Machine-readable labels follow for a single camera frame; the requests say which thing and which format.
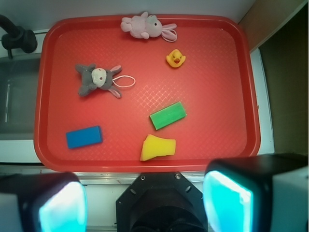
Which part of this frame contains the red plastic tray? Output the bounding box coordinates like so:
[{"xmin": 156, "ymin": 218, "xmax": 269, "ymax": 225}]
[{"xmin": 34, "ymin": 15, "xmax": 260, "ymax": 173}]

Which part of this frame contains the gray sink basin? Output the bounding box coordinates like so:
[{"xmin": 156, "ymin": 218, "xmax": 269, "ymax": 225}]
[{"xmin": 0, "ymin": 54, "xmax": 41, "ymax": 140}]

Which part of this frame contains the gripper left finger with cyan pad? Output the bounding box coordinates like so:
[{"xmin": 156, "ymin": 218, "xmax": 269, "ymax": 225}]
[{"xmin": 0, "ymin": 173, "xmax": 88, "ymax": 232}]

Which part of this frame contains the green rectangular block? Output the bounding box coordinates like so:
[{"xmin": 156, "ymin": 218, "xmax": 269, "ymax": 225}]
[{"xmin": 150, "ymin": 101, "xmax": 187, "ymax": 130}]

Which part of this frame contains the yellow sponge piece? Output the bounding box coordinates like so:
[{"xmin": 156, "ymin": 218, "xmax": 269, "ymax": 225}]
[{"xmin": 140, "ymin": 134, "xmax": 176, "ymax": 161}]

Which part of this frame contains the blue rectangular block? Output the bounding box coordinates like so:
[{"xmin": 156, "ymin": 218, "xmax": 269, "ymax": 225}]
[{"xmin": 66, "ymin": 126, "xmax": 103, "ymax": 149}]

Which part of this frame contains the pink plush bunny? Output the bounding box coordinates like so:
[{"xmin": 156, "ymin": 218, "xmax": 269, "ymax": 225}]
[{"xmin": 120, "ymin": 12, "xmax": 178, "ymax": 43}]

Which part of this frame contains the gray plush donkey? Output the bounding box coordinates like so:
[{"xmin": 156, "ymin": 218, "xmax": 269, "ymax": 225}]
[{"xmin": 75, "ymin": 64, "xmax": 136, "ymax": 99}]

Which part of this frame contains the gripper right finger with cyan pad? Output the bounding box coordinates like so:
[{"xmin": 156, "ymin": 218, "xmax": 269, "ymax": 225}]
[{"xmin": 203, "ymin": 154, "xmax": 309, "ymax": 232}]

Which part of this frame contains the yellow rubber duck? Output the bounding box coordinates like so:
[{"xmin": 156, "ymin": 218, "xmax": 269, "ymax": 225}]
[{"xmin": 166, "ymin": 49, "xmax": 186, "ymax": 68}]

